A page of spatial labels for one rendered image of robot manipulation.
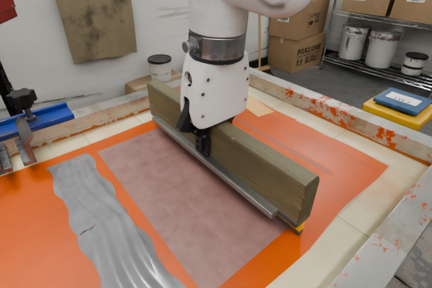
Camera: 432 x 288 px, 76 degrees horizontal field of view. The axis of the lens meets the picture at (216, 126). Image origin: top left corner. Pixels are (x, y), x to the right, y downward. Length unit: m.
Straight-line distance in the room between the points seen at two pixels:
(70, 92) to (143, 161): 2.03
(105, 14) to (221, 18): 2.08
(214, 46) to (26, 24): 2.06
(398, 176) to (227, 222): 0.31
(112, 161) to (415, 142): 0.55
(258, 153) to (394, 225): 0.19
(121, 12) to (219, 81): 2.12
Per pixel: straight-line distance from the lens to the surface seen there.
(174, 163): 0.51
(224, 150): 0.42
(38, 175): 0.57
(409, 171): 0.59
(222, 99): 0.39
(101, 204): 0.46
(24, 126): 0.56
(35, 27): 2.36
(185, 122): 0.40
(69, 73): 2.47
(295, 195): 0.36
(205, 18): 0.34
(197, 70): 0.36
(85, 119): 0.64
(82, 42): 2.37
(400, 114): 0.78
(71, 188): 0.51
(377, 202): 0.50
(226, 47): 0.35
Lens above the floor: 1.28
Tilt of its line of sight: 32 degrees down
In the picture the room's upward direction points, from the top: straight up
